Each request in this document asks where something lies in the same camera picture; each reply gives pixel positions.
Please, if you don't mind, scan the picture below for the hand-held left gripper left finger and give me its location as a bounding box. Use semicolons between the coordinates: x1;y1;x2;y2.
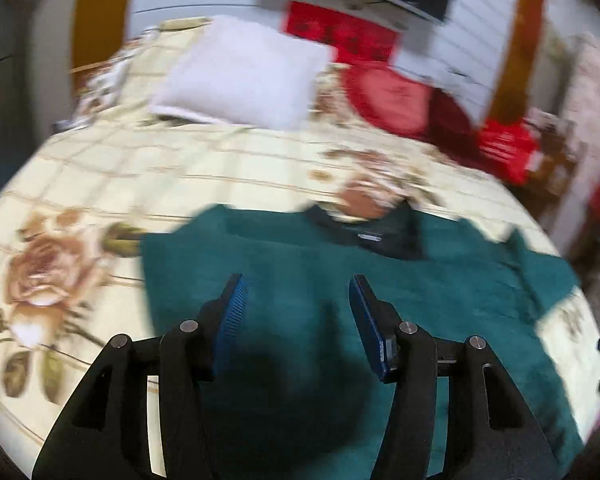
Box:
31;274;248;480

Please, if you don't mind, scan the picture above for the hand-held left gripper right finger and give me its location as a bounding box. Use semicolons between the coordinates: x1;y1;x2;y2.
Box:
349;275;571;480

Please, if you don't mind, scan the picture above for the teal jacket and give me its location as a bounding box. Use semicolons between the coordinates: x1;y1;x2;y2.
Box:
140;202;586;480

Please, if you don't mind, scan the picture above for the cream floral checked blanket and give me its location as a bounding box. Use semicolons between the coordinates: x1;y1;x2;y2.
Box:
0;17;600;480

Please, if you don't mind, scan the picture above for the dark red cushion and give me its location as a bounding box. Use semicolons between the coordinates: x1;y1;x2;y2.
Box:
415;87;486;153

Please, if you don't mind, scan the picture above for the red bag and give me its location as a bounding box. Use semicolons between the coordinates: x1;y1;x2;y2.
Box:
477;117;541;183

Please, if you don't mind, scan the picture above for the red round cushion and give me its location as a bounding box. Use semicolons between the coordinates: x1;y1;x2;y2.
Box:
340;62;433;136

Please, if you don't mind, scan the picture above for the pink patterned cloth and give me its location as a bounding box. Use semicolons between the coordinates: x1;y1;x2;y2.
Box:
555;32;600;241

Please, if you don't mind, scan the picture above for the white pillow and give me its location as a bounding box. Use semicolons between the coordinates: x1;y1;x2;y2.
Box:
147;15;338;131

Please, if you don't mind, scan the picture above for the grey cabinet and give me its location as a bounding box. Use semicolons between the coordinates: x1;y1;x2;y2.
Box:
0;0;76;201

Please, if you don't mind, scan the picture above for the red wall banner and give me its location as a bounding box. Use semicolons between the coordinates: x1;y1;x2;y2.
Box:
280;0;398;66

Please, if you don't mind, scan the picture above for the brown wooden wall panel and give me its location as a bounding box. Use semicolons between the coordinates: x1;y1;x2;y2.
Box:
72;0;136;71
490;0;548;116

